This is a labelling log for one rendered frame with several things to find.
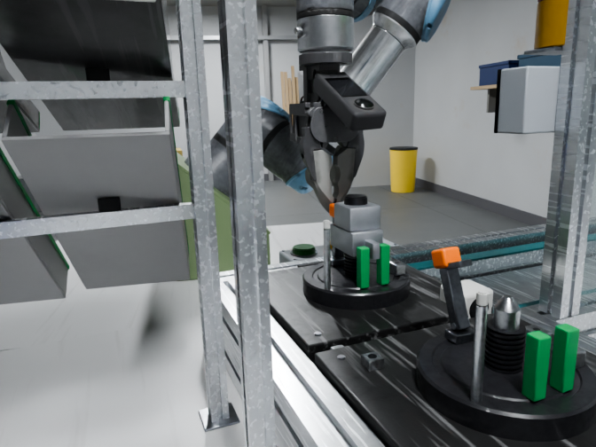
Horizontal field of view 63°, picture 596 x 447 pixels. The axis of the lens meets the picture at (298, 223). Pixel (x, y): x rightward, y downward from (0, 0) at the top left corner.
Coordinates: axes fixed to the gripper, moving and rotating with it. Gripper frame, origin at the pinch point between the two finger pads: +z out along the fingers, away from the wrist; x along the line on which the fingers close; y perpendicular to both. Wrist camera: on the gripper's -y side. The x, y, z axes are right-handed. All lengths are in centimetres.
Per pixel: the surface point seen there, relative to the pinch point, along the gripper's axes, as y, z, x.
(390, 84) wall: 604, -46, -392
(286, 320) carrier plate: -11.6, 10.3, 11.8
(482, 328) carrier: -35.1, 2.3, 5.6
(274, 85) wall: 765, -54, -258
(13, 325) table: 30, 22, 46
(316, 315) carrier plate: -11.8, 10.3, 8.1
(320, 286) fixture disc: -8.1, 8.3, 5.8
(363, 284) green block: -11.3, 7.7, 1.6
